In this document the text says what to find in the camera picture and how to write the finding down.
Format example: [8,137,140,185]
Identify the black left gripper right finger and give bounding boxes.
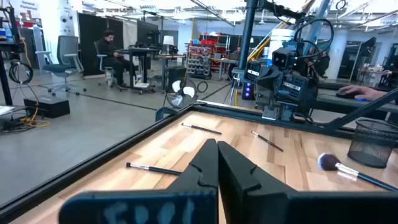
[218,141,398,224]

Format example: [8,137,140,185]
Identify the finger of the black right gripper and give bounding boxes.
[244,61,279,91]
[275,74,312,106]

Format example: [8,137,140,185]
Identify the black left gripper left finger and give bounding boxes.
[58,138,219,224]

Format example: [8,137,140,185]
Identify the thin black makeup brush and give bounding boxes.
[181,123,223,136]
[125,162,183,176]
[250,129,284,153]

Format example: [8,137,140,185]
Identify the large fluffy powder brush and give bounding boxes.
[317,152,398,192]

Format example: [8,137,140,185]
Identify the black box with purple lights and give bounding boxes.
[241,81,255,101]

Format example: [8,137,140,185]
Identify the black computer mouse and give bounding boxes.
[335,89,357,100]

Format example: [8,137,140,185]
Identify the dark grey side desk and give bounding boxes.
[310,77,398,116]

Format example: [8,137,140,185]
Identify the white blue wipes canister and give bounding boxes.
[267,28,295,60]

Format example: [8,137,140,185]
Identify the dark metal pole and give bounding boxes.
[237,0,259,72]

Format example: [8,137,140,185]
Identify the person's hand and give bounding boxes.
[338,85,389,101]

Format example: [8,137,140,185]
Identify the shelf with red bins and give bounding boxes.
[185,32,231,80]

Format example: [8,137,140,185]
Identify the round floor fan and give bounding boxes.
[165,77,199,110]

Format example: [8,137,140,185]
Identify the black computer tower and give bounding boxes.
[167,65,188,93]

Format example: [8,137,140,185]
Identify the white table lamp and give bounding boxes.
[162,35,175,56]

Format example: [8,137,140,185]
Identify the large black monitor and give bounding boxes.
[136,20,160,48]

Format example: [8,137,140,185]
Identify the black office desk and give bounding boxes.
[116,46,160,95]

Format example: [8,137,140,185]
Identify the seated person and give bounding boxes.
[95,29,135,88]

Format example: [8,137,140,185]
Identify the flat black box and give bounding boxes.
[23,95,71,119]

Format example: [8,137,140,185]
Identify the black partition panel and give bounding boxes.
[76,12,124,77]

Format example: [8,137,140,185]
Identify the grey office chair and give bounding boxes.
[35,34,87,96]

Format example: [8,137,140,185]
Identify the black equipment stand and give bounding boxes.
[0,6,25,106]

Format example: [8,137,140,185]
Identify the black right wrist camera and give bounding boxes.
[271,47,297,70]

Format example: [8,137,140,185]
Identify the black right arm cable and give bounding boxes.
[292,17,336,62]

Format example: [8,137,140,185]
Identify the black table frame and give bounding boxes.
[0,88,398,223]

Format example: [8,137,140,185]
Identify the yellow floor cable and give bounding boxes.
[19,35,50,128]

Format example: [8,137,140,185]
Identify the coiled black cable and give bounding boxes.
[7,60,34,85]

